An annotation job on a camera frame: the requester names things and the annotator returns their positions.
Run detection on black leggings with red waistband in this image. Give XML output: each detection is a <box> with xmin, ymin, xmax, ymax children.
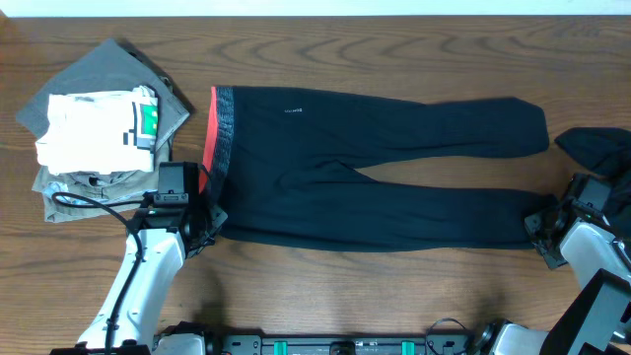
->
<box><xmin>203</xmin><ymin>87</ymin><xmax>555</xmax><ymax>252</ymax></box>

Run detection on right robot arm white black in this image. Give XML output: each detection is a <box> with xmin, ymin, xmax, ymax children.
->
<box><xmin>469</xmin><ymin>200</ymin><xmax>630</xmax><ymax>355</ymax></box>

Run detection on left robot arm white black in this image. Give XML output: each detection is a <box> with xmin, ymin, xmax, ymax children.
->
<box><xmin>50</xmin><ymin>192</ymin><xmax>227</xmax><ymax>355</ymax></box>

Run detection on black garment pile right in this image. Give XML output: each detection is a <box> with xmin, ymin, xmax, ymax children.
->
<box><xmin>555</xmin><ymin>127</ymin><xmax>630</xmax><ymax>237</ymax></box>

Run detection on white folded printed shirt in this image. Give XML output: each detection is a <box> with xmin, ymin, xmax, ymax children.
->
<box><xmin>35</xmin><ymin>86</ymin><xmax>159</xmax><ymax>175</ymax></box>

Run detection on olive folded garment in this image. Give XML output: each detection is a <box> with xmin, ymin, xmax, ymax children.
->
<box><xmin>32</xmin><ymin>138</ymin><xmax>174</xmax><ymax>223</ymax></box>

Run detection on grey folded shirt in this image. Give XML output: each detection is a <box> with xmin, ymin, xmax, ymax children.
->
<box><xmin>16</xmin><ymin>38</ymin><xmax>192</xmax><ymax>148</ymax></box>

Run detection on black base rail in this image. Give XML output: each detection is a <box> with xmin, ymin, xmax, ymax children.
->
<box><xmin>212</xmin><ymin>331</ymin><xmax>482</xmax><ymax>355</ymax></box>

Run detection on black looped base cable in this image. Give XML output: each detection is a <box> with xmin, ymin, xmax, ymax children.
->
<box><xmin>424</xmin><ymin>318</ymin><xmax>472</xmax><ymax>355</ymax></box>

